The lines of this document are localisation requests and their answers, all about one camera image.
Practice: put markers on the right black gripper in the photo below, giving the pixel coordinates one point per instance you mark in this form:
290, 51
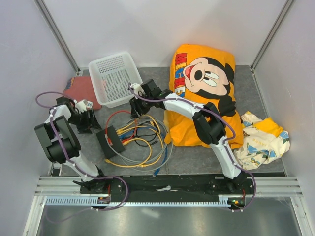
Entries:
136, 108

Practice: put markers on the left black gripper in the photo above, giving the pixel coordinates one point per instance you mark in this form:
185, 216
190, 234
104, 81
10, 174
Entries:
89, 124

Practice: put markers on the black network switch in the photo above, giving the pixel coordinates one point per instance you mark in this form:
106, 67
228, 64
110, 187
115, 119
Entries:
110, 142

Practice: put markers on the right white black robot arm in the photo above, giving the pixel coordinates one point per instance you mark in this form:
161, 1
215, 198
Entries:
208, 123

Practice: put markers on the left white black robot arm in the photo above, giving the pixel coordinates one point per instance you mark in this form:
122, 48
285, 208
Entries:
60, 143

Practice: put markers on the folded red shirt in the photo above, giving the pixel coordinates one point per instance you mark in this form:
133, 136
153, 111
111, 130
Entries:
80, 88

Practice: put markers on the white plastic basket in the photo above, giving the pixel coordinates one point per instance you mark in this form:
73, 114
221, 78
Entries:
110, 77

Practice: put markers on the orange Mickey Mouse shirt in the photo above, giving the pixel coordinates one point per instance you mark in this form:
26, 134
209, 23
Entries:
203, 74

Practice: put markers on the cream patterned cloth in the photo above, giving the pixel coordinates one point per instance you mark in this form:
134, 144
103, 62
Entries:
264, 142

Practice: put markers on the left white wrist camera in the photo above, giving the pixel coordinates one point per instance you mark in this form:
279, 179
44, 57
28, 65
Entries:
83, 105

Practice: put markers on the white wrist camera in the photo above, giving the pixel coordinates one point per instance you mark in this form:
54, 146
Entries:
135, 87
83, 105

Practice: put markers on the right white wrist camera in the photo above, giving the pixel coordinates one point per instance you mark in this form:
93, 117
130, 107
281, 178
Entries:
135, 87

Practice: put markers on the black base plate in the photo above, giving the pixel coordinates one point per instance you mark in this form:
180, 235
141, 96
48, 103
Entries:
203, 184

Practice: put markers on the grey slotted cable duct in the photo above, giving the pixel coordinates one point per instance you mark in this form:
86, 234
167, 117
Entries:
97, 202

